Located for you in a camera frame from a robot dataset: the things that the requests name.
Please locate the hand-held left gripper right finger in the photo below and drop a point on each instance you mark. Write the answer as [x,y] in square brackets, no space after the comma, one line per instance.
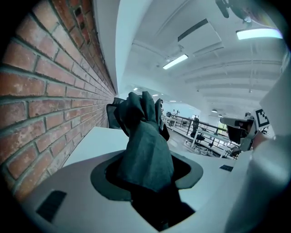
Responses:
[213,193]

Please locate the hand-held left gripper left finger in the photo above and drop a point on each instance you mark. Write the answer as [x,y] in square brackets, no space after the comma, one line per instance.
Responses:
[77,204]

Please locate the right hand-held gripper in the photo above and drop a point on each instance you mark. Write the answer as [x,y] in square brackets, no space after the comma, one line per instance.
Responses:
[276,107]

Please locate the dark umbrella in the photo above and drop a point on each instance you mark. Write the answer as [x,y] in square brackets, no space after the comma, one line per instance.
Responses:
[147,148]

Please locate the black metal railing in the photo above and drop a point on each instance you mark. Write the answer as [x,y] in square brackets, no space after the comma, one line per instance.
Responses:
[211,134]

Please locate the glass-top office desk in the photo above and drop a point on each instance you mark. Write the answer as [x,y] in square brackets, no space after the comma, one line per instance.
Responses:
[210,135]

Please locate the black swivel chair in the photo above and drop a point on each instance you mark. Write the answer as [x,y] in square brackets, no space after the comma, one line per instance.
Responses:
[197,133]

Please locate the white office desk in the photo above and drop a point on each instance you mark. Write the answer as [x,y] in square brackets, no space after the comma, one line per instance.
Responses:
[169,120]

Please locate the white table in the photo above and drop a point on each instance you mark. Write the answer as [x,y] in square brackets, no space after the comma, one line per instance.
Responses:
[97,143]

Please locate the long ceiling tube light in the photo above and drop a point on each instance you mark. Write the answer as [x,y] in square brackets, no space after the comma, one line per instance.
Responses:
[175,61]

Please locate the white hanging ceiling panel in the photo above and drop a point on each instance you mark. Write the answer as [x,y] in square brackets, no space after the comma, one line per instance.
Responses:
[200,36]

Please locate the wide ceiling panel light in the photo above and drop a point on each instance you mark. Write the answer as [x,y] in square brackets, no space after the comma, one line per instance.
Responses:
[259,33]

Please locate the black ceiling-mounted device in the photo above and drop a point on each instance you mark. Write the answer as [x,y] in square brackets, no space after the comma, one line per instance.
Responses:
[234,8]

